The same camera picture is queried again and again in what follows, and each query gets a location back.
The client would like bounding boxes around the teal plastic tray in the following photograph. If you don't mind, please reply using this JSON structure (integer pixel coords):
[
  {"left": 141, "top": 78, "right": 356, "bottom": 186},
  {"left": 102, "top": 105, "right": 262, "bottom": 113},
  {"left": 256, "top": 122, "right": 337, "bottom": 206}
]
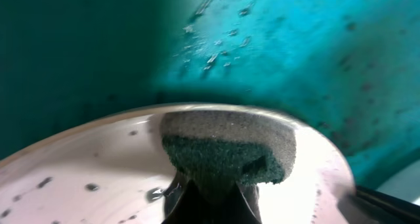
[{"left": 1, "top": 0, "right": 419, "bottom": 188}]

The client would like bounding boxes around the light blue dirty plate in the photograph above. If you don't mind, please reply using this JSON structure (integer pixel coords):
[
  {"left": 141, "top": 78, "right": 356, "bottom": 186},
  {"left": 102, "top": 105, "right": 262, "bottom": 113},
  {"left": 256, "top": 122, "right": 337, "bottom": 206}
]
[{"left": 377, "top": 160, "right": 420, "bottom": 205}]

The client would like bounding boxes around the white plate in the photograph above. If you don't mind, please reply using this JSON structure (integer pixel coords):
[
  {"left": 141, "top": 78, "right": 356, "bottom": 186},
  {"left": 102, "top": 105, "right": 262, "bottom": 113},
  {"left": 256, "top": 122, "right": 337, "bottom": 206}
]
[{"left": 1, "top": 103, "right": 356, "bottom": 224}]

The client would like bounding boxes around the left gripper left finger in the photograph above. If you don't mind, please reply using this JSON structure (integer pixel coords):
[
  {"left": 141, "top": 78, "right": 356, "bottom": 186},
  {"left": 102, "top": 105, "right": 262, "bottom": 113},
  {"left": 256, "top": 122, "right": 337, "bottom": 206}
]
[{"left": 162, "top": 171, "right": 203, "bottom": 224}]

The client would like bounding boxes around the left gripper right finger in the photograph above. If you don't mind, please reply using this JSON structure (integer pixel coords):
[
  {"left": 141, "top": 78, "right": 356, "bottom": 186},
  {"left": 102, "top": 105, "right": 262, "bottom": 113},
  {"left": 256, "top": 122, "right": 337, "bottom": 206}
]
[{"left": 226, "top": 183, "right": 262, "bottom": 224}]

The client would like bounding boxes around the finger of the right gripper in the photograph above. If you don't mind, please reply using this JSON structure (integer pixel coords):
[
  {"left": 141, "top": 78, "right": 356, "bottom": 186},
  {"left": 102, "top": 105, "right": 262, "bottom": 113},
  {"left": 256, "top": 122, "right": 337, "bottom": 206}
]
[{"left": 337, "top": 186, "right": 419, "bottom": 224}]

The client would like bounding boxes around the green scrubbing sponge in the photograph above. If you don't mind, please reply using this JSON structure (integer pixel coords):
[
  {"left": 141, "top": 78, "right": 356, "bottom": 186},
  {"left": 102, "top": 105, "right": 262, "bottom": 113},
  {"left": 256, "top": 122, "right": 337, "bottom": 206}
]
[{"left": 159, "top": 110, "right": 297, "bottom": 196}]

